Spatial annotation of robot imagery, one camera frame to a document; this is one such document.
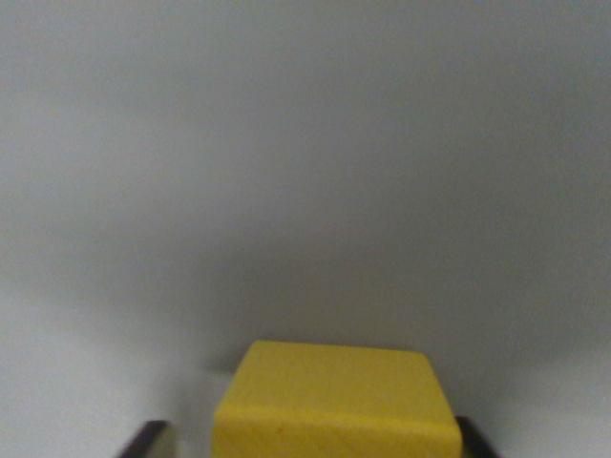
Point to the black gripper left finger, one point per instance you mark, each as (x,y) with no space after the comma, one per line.
(145,441)

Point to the yellow wooden cube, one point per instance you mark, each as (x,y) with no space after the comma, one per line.
(334,405)

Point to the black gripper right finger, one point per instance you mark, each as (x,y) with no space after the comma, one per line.
(475,441)

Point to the white plastic tray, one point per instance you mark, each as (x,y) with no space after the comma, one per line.
(305,167)

